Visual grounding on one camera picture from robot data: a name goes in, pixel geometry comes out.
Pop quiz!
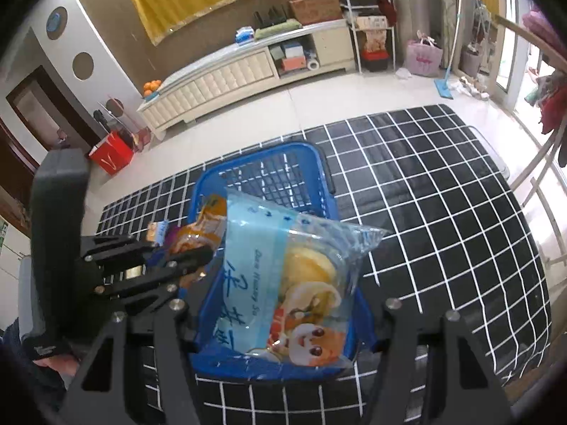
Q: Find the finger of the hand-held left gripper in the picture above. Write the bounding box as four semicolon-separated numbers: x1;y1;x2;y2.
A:
80;234;159;276
94;247;214;311

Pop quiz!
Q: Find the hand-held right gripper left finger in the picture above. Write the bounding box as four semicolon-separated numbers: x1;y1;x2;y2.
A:
62;299;209;425

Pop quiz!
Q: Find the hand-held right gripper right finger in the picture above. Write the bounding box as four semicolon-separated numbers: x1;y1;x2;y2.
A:
354;297;515;425

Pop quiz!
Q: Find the orange yellow snack packet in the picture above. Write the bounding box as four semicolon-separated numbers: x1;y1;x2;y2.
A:
170;197;229;286

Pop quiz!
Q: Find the light blue bun packet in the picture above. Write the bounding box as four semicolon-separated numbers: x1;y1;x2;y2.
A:
219;188;393;368

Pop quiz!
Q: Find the blue plastic basket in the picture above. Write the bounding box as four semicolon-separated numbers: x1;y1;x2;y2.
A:
188;142;377;381

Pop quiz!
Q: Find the person's left forearm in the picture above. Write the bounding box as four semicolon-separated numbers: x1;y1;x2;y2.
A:
0;319;67;412

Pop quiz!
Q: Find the person's left hand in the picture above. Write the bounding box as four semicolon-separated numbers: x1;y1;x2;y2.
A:
33;350;83;384

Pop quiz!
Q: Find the red paper bag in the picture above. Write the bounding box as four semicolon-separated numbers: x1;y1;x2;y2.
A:
89;130;134;175

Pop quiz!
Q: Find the broom and dustpan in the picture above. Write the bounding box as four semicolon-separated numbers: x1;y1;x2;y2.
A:
95;95;151;151

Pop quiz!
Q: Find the black white checkered tablecloth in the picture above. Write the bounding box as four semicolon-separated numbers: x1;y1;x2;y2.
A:
98;105;552;425

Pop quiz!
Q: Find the cream tv cabinet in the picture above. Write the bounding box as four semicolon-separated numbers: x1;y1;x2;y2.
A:
136;20;357;142

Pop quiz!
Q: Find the blue flat mop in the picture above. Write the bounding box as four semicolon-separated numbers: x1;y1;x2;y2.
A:
432;0;467;98

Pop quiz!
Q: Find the folded green cloth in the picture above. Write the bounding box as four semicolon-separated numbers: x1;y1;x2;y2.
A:
253;18;303;40

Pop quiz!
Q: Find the black router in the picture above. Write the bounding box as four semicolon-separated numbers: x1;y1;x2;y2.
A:
253;4;288;27

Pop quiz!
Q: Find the pink tote bag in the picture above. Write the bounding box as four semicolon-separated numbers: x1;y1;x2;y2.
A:
406;31;444;78

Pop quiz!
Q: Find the brown cardboard box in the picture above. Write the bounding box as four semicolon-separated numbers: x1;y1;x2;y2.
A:
289;0;343;26

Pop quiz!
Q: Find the white shelf rack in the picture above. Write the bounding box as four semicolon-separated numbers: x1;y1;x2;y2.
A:
339;0;397;74

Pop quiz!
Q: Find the arched standing mirror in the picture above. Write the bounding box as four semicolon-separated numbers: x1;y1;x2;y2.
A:
461;0;508;94

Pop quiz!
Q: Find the patterned beige curtain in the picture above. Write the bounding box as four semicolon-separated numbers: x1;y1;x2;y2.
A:
436;0;464;72

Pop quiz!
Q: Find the wooden drying rack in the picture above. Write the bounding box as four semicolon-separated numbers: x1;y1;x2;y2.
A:
494;13;567;266

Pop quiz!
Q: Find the pink quilt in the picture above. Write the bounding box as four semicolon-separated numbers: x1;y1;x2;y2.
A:
522;6;567;45

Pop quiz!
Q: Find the dark wooden door frame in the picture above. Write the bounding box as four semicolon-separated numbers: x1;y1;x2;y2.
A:
6;66;100;151

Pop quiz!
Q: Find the blue round wall plate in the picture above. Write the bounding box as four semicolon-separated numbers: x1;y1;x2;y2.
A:
45;6;68;40

